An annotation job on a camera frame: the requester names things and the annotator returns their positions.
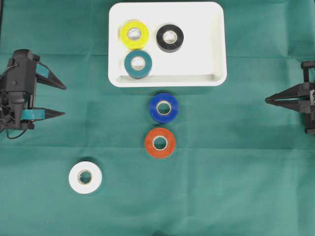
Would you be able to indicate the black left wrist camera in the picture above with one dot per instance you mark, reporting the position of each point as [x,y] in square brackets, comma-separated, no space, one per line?
[19,73]

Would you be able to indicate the white tape roll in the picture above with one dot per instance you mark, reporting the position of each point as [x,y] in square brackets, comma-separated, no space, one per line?
[85,177]

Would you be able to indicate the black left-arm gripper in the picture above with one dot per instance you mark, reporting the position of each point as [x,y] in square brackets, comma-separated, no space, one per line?
[15,116]

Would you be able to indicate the green table cloth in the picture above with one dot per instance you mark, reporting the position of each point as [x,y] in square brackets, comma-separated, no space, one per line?
[240,167]

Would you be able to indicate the blue tape roll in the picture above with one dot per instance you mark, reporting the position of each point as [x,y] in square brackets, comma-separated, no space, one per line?
[171,101]

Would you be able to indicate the black tape roll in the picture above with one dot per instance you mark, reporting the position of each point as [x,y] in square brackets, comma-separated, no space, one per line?
[170,38]

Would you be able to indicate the white plastic tray case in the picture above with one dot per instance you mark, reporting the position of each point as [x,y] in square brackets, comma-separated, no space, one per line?
[201,59]

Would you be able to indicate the red tape roll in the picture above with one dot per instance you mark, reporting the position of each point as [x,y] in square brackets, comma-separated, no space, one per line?
[160,133]

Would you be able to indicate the dark green tape roll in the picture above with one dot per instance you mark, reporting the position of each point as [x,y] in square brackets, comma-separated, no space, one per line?
[138,64]

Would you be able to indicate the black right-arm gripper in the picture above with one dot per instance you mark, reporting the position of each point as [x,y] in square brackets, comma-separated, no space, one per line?
[295,92]

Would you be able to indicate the yellow tape roll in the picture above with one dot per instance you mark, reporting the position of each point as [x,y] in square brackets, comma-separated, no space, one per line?
[134,35]

